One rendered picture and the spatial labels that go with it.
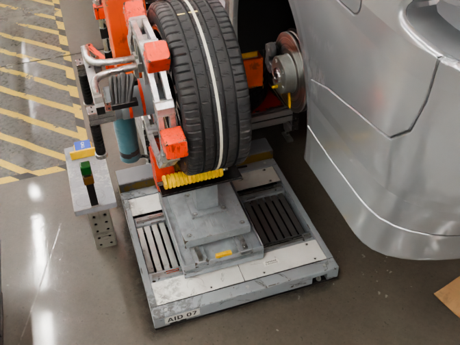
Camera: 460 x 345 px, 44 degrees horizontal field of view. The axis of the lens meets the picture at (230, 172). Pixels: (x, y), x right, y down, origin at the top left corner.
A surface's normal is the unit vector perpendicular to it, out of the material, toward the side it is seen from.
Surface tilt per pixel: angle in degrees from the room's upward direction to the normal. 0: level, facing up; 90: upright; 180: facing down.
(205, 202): 90
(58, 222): 0
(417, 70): 89
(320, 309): 0
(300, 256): 0
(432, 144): 89
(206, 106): 69
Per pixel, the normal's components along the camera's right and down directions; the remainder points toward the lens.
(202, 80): 0.23, 0.06
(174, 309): -0.03, -0.76
